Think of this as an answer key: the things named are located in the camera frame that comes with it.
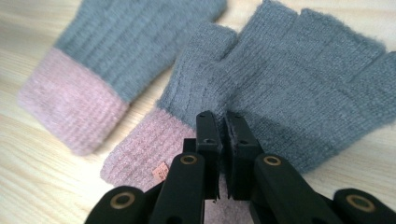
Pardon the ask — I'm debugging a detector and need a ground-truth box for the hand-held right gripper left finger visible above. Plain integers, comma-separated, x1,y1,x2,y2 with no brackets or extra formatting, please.
182,110,224,201

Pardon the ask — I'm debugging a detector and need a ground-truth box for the grey fingerless glove pink cuff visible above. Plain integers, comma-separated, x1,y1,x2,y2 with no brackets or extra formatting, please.
17,0,228,157
100,0,396,224

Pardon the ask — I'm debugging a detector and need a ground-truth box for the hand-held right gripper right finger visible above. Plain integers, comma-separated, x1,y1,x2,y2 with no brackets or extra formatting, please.
223,110,265,202

